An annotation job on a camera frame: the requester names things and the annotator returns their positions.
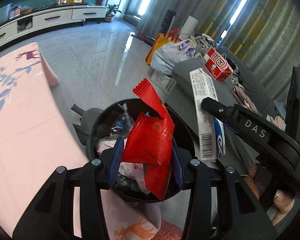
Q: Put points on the white tv cabinet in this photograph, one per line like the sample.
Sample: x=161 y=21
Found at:
x=47 y=18

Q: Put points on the pink printed plastic bag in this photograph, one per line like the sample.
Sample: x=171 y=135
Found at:
x=132 y=171

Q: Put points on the black trash bin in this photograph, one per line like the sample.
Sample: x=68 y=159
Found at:
x=99 y=124

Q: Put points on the black floor lamp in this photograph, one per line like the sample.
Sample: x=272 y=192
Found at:
x=169 y=19

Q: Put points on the clear plastic storage bin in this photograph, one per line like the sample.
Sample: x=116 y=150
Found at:
x=4 y=13

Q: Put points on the cardboard box on floor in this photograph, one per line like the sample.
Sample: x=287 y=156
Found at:
x=164 y=82

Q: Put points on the white purple plastic bag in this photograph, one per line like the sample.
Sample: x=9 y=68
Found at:
x=167 y=56

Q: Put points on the red foil snack wrapper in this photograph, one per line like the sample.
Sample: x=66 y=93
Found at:
x=150 y=141

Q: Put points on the pink leaf print tablecloth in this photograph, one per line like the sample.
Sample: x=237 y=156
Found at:
x=34 y=140

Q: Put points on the grey sofa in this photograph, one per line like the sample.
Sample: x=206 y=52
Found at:
x=222 y=206

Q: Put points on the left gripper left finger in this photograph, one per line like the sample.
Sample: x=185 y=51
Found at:
x=50 y=215

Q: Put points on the black and clear plastic bag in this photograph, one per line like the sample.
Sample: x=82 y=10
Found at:
x=123 y=124

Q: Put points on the orange shopping bag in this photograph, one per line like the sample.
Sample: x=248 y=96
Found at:
x=162 y=39

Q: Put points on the red white carton box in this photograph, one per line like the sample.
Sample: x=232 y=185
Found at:
x=217 y=66

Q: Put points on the small potted floor plant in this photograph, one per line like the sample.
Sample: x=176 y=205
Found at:
x=112 y=10

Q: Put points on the white blue toothpaste box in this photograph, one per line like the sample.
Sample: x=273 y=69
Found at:
x=211 y=131

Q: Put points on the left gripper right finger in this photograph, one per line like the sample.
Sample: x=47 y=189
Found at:
x=221 y=205

